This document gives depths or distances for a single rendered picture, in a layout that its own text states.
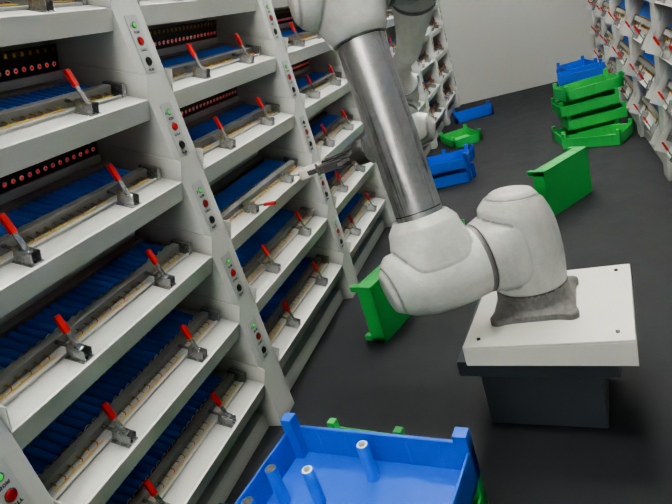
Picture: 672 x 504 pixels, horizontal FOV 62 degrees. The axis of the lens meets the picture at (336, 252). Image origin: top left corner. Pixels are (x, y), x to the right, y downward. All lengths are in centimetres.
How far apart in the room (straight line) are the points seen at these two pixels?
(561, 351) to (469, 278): 23
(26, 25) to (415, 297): 86
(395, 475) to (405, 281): 41
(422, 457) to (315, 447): 18
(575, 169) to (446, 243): 146
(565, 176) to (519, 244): 131
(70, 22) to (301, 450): 89
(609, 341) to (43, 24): 118
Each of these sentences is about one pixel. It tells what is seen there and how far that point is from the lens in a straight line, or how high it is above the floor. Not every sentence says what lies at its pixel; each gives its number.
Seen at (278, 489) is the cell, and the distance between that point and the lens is 87.
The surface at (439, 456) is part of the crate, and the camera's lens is 84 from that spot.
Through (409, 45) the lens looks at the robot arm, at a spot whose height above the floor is 84.
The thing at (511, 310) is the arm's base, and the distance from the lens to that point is 127.
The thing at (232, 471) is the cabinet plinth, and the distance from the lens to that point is 148.
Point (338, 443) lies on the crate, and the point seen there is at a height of 35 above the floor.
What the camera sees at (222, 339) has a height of 34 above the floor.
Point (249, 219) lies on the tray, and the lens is 155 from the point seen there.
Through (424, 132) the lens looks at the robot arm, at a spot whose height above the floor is 60.
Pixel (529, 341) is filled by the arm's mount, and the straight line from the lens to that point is 120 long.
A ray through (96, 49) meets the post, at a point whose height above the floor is 103.
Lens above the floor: 92
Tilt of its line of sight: 20 degrees down
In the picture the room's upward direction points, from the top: 18 degrees counter-clockwise
